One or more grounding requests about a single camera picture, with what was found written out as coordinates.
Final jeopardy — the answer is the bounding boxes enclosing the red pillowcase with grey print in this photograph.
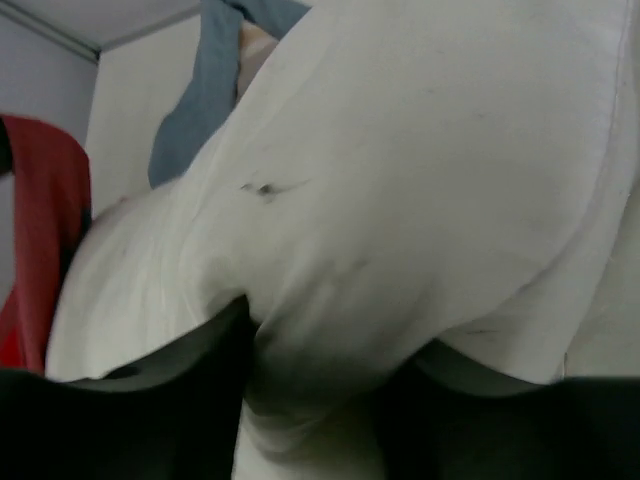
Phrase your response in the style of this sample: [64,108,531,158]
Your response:
[1,114,92,374]

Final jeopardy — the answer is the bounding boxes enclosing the beige grey pillowcase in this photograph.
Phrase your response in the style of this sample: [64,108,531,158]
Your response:
[236,22,279,102]

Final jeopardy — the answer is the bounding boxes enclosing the blue grey pillowcase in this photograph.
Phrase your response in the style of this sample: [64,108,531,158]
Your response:
[148,0,309,189]

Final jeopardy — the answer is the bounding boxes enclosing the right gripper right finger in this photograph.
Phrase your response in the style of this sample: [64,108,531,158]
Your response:
[374,341,639,480]

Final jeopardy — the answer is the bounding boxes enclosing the left aluminium corner post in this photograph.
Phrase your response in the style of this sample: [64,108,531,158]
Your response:
[1,0,200,63]

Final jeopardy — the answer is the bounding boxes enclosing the white bare pillow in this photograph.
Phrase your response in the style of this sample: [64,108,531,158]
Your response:
[564,189,639,377]

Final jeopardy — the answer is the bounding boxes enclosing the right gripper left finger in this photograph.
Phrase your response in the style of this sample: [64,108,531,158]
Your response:
[1,297,255,479]

